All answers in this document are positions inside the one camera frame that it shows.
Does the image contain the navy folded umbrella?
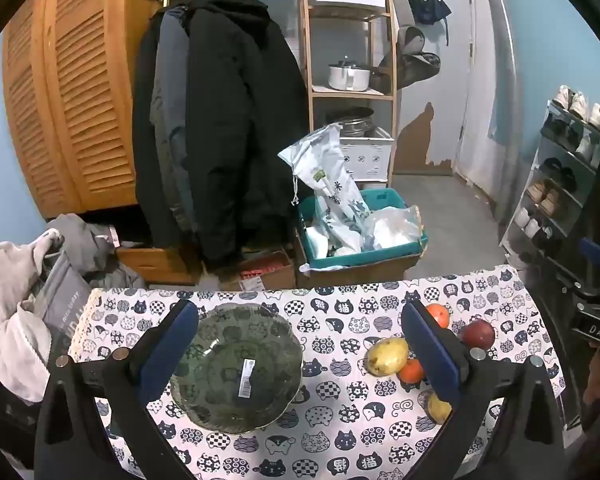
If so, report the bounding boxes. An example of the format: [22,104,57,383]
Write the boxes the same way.
[411,0,452,43]

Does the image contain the red apple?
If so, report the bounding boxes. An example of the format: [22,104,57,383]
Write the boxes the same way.
[460,319,496,352]

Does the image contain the wooden shelf unit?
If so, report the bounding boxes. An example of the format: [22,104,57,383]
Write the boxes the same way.
[300,0,398,188]

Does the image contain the teal plastic bin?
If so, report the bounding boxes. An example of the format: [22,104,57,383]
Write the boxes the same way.
[296,188,428,268]

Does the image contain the yellow mango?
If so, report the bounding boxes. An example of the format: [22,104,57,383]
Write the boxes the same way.
[365,337,411,375]

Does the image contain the grey hanging jacket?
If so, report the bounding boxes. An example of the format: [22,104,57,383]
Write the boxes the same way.
[150,5,196,231]

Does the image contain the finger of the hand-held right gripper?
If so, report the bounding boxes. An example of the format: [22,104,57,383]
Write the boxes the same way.
[561,277,600,313]
[579,236,600,277]

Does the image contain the white plastic basket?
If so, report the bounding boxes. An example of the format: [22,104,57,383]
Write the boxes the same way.
[337,127,396,182]

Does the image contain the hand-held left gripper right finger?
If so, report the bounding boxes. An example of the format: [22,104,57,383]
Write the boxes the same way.
[401,300,566,480]

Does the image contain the grey tote bag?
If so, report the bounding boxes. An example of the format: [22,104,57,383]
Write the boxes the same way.
[32,255,93,361]

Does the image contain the beige fleece garment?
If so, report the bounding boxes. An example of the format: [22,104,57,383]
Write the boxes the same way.
[0,230,63,406]

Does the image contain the large cardboard box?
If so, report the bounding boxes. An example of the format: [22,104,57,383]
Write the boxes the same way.
[295,230,428,290]

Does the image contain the wooden louvered wardrobe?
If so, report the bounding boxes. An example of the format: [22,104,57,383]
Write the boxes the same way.
[1,0,163,221]

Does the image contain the clear plastic bag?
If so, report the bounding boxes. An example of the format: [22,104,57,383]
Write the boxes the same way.
[362,205,423,251]

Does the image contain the wooden drawer box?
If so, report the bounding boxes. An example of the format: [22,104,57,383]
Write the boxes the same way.
[115,245,201,286]

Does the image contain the small tangerine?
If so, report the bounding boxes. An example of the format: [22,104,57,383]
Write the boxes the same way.
[397,358,426,384]

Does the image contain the rows of shoes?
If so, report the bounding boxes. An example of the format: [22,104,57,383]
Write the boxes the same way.
[512,77,600,261]

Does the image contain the dark wok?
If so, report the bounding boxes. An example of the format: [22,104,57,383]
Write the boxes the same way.
[370,51,442,92]

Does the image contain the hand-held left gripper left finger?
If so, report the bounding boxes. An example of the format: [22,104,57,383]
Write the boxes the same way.
[34,299,201,480]

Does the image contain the green patterned glass bowl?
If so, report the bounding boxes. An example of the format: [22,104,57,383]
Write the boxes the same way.
[169,302,305,435]

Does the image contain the black hanging coat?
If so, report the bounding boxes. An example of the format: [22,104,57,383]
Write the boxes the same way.
[132,0,311,273]

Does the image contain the cardboard box with red contents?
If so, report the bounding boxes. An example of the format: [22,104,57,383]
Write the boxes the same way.
[220,247,297,292]

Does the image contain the grey round pan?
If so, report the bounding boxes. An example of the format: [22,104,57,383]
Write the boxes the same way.
[396,25,426,56]

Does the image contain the large orange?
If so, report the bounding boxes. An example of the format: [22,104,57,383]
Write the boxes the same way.
[425,304,451,330]

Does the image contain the cat print tablecloth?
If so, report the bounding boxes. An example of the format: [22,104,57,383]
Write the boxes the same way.
[67,266,567,480]

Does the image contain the yellow lemon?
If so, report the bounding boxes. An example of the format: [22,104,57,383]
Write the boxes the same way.
[426,392,453,425]

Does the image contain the white patterned plastic bag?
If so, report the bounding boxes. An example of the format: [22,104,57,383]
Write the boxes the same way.
[278,122,371,256]

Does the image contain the steel pot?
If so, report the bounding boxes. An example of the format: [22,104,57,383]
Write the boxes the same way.
[327,107,376,138]

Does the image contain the white door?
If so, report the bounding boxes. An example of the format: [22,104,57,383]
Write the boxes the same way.
[452,0,526,206]

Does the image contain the metal shoe rack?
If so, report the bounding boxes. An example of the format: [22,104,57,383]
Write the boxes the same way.
[500,100,600,281]

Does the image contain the white cooking pot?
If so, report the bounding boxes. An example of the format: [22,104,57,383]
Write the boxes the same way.
[328,57,372,92]

